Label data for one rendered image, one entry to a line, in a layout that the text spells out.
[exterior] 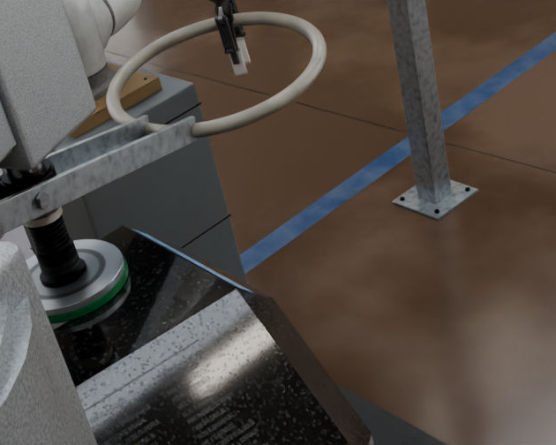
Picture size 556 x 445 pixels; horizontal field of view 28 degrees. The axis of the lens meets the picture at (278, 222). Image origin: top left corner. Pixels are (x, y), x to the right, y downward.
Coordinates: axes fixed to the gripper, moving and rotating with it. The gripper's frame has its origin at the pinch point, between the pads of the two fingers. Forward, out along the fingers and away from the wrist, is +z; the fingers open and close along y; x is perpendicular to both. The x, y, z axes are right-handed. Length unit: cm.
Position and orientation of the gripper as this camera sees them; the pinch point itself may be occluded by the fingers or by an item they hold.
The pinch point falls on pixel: (239, 56)
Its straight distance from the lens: 265.4
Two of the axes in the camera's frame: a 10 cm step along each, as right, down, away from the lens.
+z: 2.4, 7.8, 5.8
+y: -1.2, 6.1, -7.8
